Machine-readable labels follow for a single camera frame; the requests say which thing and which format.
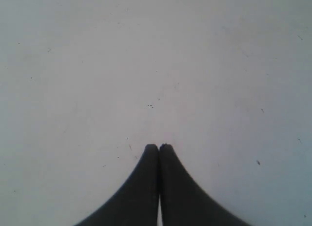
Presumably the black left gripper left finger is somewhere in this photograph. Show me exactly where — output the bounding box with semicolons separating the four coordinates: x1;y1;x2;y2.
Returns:
78;144;159;226

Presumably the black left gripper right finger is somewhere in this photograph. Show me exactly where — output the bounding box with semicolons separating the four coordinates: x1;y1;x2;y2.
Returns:
158;144;248;226

